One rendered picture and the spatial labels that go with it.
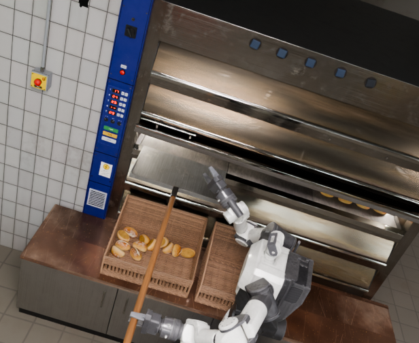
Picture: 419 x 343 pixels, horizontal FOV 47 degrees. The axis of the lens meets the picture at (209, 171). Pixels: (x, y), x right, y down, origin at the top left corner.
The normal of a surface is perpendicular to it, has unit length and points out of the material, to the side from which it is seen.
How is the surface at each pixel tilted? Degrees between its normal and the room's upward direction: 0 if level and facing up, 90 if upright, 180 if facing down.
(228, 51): 90
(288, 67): 90
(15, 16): 90
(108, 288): 90
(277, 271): 0
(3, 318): 0
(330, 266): 70
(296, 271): 0
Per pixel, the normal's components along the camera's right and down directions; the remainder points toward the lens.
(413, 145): -0.03, 0.22
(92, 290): -0.13, 0.53
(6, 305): 0.28, -0.80
